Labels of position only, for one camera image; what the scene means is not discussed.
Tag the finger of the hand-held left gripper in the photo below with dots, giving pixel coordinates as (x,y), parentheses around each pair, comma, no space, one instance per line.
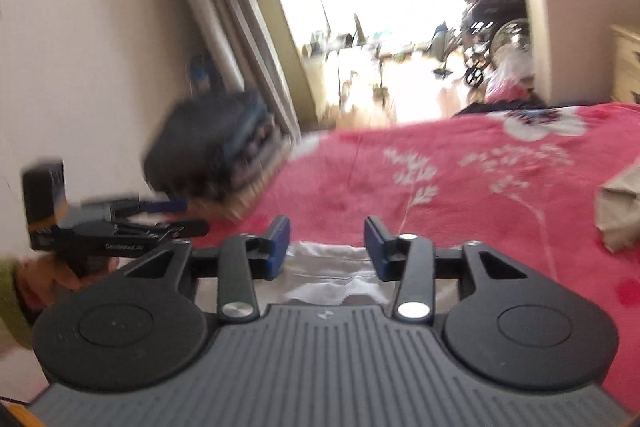
(160,206)
(185,228)

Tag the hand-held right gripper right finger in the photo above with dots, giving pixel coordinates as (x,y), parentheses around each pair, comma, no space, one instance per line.
(372,252)

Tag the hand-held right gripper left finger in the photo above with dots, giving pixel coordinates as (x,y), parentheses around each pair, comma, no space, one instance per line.
(281,252)

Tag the white garment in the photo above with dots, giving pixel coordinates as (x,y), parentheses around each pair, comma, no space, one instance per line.
(330,267)

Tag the person's left hand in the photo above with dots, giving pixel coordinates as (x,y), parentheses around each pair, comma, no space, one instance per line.
(50,282)

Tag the red floral blanket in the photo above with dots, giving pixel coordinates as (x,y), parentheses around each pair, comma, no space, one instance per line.
(450,207)

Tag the plaid folded garment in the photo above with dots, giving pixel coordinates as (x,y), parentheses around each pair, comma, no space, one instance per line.
(255,162)

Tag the grey curtain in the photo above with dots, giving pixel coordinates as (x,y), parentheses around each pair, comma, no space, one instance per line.
(225,17)

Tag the folding table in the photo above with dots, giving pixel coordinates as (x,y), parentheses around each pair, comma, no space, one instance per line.
(345,52)

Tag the black padded leg rest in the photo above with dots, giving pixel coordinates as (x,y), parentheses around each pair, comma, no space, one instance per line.
(442,44)

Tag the clear plastic bag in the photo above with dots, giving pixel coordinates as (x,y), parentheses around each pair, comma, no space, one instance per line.
(507,74)

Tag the beige crumpled garment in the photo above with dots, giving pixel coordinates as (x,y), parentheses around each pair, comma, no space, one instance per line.
(622,207)

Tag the wheelchair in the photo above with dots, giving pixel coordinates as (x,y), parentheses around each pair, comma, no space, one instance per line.
(495,22)

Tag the cream nightstand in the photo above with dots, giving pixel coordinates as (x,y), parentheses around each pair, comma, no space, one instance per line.
(627,62)

